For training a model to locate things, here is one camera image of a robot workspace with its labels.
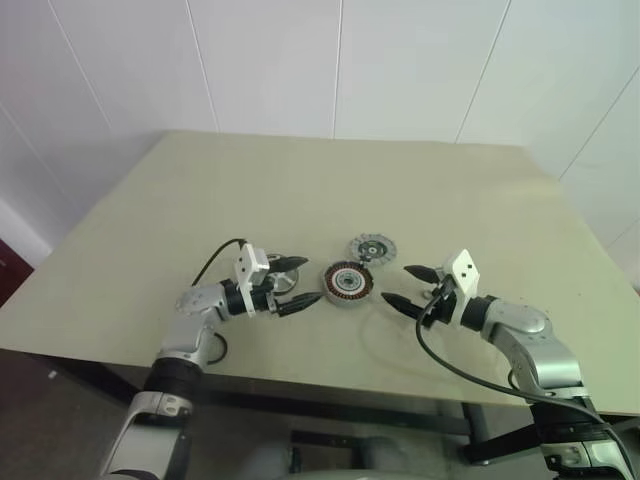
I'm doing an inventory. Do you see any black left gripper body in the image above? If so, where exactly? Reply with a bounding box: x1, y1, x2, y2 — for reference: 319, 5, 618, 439
248, 272, 282, 317

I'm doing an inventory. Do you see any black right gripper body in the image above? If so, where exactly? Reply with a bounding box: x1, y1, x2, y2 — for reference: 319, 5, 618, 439
418, 269, 459, 330

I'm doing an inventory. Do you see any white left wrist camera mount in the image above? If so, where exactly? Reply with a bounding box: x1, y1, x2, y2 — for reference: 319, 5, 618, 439
232, 243, 272, 318

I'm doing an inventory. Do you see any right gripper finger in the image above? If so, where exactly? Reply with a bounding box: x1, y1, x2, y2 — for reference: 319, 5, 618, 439
380, 292, 419, 319
403, 264, 438, 285

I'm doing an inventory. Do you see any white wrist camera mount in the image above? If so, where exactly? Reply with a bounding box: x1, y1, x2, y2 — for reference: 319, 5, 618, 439
442, 248, 483, 327
232, 243, 272, 318

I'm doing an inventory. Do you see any black metal table frame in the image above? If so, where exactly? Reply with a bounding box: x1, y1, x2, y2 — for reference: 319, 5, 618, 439
29, 349, 640, 467

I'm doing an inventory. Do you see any dark red cabinet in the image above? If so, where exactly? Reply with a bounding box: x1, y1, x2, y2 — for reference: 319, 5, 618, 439
0, 238, 35, 307

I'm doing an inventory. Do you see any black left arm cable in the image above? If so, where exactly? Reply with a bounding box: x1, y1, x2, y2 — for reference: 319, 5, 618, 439
192, 238, 249, 365

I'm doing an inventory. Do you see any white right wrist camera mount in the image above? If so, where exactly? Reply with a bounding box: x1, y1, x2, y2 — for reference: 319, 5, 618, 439
442, 248, 483, 327

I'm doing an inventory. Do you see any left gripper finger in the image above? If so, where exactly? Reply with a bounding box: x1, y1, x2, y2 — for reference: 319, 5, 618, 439
269, 254, 309, 274
277, 292, 323, 318

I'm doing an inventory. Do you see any silver motor housing with stator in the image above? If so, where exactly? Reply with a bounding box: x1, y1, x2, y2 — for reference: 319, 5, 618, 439
318, 259, 375, 309

